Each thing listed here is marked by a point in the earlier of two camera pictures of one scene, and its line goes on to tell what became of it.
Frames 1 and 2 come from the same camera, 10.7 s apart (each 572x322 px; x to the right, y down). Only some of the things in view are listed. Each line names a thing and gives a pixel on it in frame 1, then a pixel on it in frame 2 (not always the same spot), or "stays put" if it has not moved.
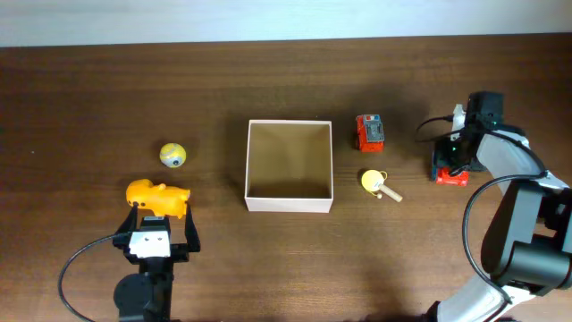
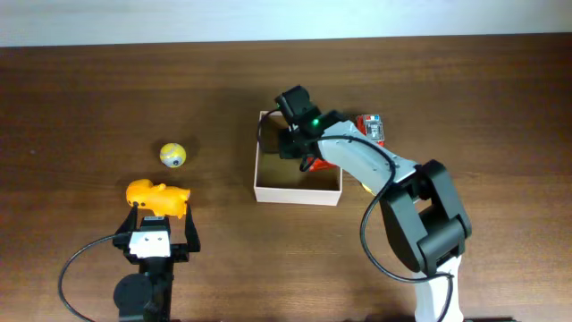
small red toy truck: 370,132 stays put
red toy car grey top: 445,177 to 319,165
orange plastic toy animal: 164,200 stays put
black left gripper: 181,250 stays put
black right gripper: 441,148 to 284,148
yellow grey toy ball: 172,155 stays put
